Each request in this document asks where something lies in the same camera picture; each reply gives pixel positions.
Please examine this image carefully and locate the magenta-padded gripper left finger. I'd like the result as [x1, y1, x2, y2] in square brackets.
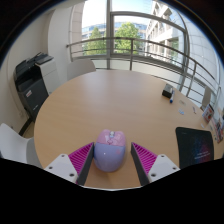
[43, 141, 95, 186]

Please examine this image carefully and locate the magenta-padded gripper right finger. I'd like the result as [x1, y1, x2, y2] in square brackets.
[130, 142, 181, 187]

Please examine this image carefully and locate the pink and lilac computer mouse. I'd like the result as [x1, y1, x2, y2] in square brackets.
[93, 129, 127, 173]

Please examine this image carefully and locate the black mouse pad, red-blue print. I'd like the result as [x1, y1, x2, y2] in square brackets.
[175, 126, 215, 170]

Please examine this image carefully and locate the red and black magazine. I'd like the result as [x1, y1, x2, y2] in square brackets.
[213, 116, 224, 144]

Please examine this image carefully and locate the blue marker pen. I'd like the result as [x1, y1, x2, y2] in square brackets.
[169, 89, 176, 104]

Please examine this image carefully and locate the black whiteboard eraser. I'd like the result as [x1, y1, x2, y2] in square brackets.
[161, 83, 174, 99]

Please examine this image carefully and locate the black and white office printer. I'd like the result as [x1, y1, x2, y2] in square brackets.
[13, 52, 62, 122]

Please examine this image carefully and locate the grey metal railing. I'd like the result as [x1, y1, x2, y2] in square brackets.
[65, 37, 224, 108]

